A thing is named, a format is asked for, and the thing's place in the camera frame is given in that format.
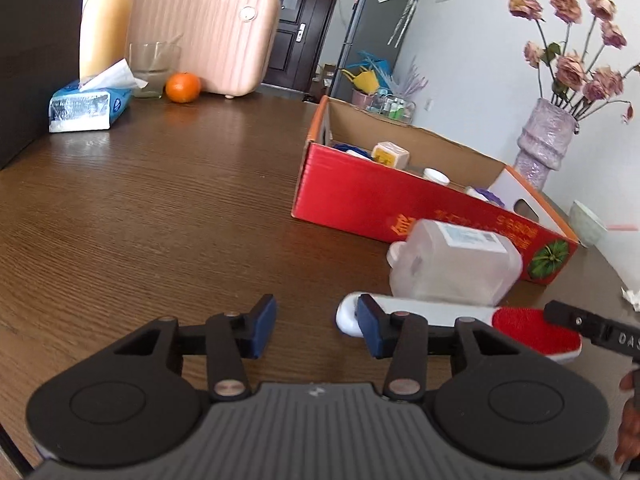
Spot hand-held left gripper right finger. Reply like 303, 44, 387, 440
356, 295, 531, 402

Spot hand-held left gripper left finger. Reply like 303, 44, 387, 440
100, 295, 277, 402

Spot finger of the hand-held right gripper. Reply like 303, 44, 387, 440
543, 300, 610, 347

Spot white red lint brush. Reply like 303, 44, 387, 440
334, 291, 584, 365

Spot clear plastic container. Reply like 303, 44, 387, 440
386, 218, 525, 306

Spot red cardboard box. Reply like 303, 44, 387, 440
291, 94, 581, 286

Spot purple plastic lid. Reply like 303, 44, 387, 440
467, 185, 506, 207

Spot small yellow white box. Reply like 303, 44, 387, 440
371, 140, 411, 169

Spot blue plastic lid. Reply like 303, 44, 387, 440
333, 142, 374, 160

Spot person's right hand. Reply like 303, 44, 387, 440
614, 367, 640, 465

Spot pale green bowl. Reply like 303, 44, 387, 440
569, 199, 611, 248

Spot pink textured vase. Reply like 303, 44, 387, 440
513, 97, 581, 194

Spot rack with small bottles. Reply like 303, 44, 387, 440
349, 87, 417, 124

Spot dried pink roses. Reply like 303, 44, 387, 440
504, 0, 640, 127

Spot orange fruit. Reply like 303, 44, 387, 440
164, 71, 202, 104

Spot blue yellow plastic items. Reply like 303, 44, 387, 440
342, 49, 396, 96

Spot clear drinking glass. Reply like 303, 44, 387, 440
128, 39, 182, 99

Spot blue tissue pack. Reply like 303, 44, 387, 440
48, 58, 150, 134

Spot pink hard-shell suitcase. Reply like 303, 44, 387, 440
124, 0, 282, 100

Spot grey refrigerator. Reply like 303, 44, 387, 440
329, 0, 424, 106

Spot dark wooden door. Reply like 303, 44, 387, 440
260, 0, 346, 95

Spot yellow thermos bottle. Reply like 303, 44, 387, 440
79, 0, 136, 84

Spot black paper bag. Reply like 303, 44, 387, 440
0, 0, 89, 172

